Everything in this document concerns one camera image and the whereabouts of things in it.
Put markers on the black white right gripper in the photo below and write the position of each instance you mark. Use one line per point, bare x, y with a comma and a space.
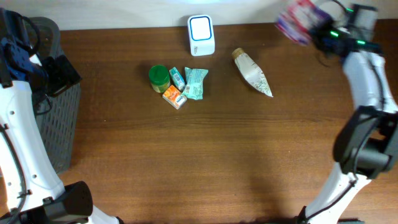
315, 33

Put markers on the red purple tissue pack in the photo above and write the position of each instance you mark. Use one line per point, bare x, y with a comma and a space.
298, 18

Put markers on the white pouch with cork cap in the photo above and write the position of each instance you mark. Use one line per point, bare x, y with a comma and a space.
251, 72

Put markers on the teal wet wipes pack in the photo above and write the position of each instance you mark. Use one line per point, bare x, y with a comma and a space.
194, 87

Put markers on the green cup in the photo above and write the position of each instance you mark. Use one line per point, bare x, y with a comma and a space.
159, 78

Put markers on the small green tissue pack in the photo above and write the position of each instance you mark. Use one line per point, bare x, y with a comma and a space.
177, 78

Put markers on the orange tissue pack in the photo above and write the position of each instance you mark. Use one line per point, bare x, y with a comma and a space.
173, 96

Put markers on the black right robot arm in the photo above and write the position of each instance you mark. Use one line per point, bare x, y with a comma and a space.
367, 144

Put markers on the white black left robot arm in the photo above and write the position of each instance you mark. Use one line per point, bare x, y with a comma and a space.
35, 193

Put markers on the grey plastic mesh basket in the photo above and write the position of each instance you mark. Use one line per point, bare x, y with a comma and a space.
58, 121

